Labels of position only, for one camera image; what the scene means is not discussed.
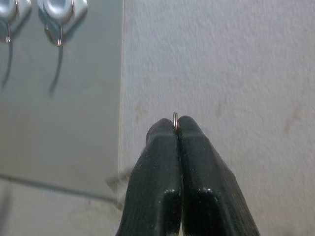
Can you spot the silver rounded wall hook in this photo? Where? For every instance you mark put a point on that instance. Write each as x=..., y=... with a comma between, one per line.
x=9, y=11
x=55, y=12

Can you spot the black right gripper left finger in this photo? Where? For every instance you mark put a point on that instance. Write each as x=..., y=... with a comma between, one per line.
x=155, y=177

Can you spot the grey metal hook panel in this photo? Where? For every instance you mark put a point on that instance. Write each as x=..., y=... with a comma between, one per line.
x=73, y=123

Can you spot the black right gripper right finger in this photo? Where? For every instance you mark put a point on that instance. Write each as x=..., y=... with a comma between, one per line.
x=204, y=182

